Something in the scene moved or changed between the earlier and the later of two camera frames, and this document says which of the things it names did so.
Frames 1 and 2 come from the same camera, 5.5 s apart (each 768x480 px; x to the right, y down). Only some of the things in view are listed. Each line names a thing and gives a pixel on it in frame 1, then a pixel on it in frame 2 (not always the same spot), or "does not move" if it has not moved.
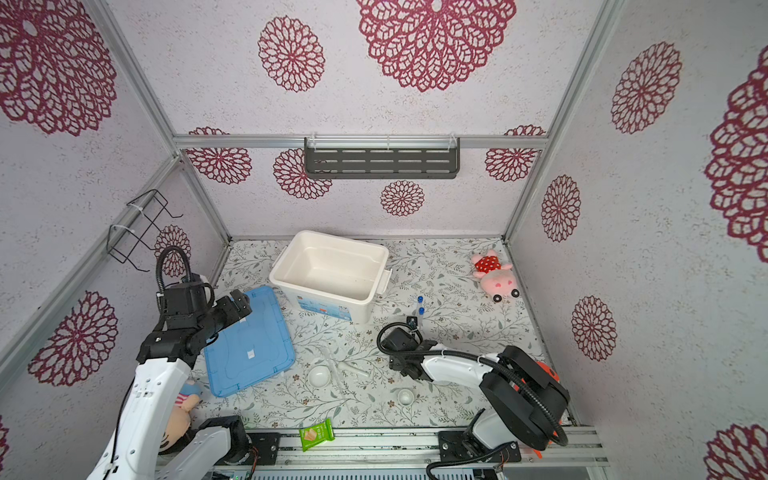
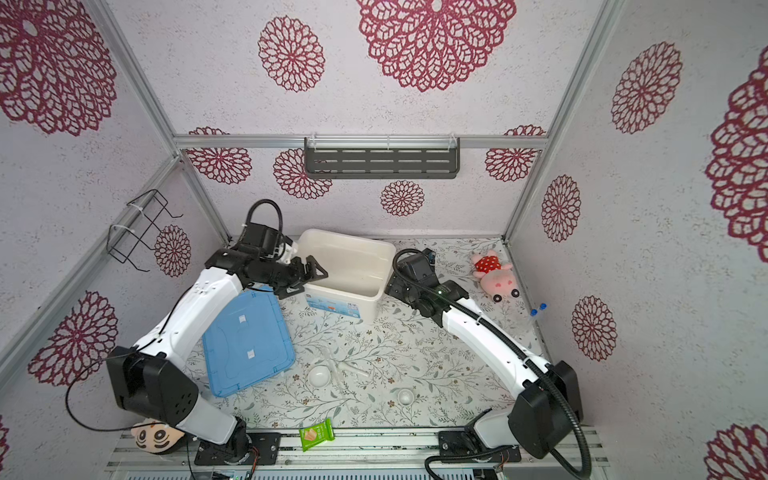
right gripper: x=394 y=365 -> x=396 y=285
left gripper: x=233 y=314 -> x=312 y=275
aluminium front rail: x=417 y=452 does not move
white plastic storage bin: x=331 y=276 does not move
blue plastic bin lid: x=251 y=347 does not move
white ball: x=319 y=376 does not move
